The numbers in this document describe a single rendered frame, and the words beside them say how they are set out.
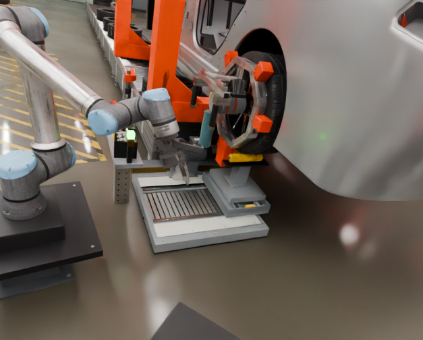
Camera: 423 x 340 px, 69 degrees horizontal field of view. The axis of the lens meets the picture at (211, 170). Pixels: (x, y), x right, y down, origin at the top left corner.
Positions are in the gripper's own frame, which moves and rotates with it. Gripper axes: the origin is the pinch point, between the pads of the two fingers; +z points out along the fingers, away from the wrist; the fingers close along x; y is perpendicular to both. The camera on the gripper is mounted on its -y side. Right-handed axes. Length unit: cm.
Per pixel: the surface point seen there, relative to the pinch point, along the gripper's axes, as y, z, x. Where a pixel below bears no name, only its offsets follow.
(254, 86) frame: -40, -21, -68
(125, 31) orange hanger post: 72, -98, -288
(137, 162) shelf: 39, 5, -68
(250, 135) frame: -32, 6, -67
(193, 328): 11, 50, 23
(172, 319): 18, 46, 20
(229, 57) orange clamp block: -31, -40, -102
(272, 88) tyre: -49, -18, -67
